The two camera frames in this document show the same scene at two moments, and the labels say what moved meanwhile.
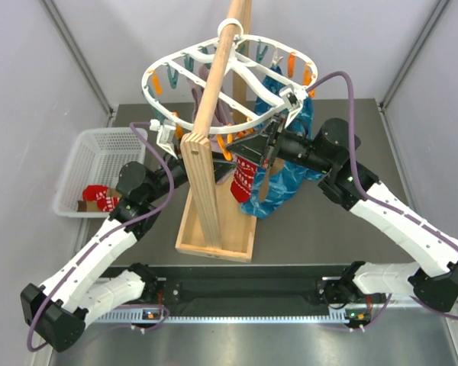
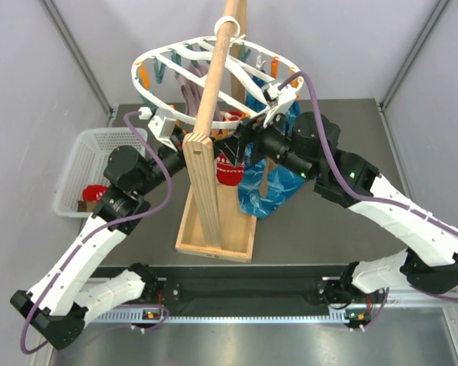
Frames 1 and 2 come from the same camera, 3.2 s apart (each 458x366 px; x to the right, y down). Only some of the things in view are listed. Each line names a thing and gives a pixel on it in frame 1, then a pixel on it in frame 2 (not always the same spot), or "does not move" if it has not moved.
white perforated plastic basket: x=95 y=159 does not move
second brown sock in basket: x=92 y=206 does not move
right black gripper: x=253 y=148 to x=248 y=131
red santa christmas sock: x=240 y=188 to x=227 y=172
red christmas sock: x=98 y=193 does not move
